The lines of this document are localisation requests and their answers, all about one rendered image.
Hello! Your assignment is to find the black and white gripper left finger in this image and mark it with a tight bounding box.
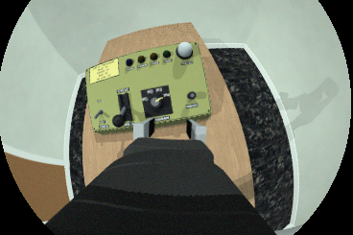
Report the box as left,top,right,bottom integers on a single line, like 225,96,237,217
133,118,154,141

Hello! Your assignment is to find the olive green console housing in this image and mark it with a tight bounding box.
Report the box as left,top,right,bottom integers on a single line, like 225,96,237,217
85,41,212,134

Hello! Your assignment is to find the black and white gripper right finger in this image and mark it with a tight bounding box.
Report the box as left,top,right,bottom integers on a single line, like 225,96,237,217
186,120,207,144

